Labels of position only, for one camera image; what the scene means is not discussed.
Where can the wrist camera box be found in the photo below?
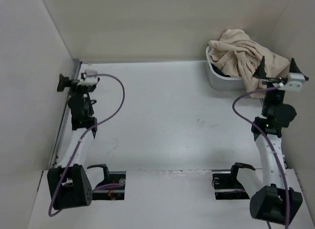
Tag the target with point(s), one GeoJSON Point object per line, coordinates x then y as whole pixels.
{"type": "Point", "coordinates": [89, 78]}
{"type": "Point", "coordinates": [294, 82]}

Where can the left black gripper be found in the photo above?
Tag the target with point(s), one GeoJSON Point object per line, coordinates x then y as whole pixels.
{"type": "Point", "coordinates": [65, 81]}

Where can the white laundry basket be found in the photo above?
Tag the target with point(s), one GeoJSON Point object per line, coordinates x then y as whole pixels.
{"type": "Point", "coordinates": [219, 82]}

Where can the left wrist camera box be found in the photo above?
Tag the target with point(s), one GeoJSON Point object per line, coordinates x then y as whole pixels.
{"type": "Point", "coordinates": [89, 78]}

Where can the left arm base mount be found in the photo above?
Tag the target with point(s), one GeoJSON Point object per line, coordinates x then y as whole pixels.
{"type": "Point", "coordinates": [112, 188]}

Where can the beige trousers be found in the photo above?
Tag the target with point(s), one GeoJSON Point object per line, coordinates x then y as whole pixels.
{"type": "Point", "coordinates": [236, 55]}

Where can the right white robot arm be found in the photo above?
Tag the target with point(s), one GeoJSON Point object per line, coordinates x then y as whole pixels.
{"type": "Point", "coordinates": [271, 199]}

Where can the black garment in basket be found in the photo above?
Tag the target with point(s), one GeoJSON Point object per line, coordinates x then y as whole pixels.
{"type": "Point", "coordinates": [219, 72]}

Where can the aluminium table edge rail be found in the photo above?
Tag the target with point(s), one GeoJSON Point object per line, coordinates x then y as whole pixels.
{"type": "Point", "coordinates": [55, 153]}

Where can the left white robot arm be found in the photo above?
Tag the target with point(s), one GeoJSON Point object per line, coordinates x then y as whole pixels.
{"type": "Point", "coordinates": [70, 182]}

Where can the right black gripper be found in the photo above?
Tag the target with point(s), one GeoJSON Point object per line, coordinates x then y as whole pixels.
{"type": "Point", "coordinates": [260, 72]}

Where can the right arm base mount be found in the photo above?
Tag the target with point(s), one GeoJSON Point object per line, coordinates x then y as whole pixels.
{"type": "Point", "coordinates": [226, 188]}

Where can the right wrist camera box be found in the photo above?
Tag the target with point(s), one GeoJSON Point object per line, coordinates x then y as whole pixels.
{"type": "Point", "coordinates": [294, 82]}

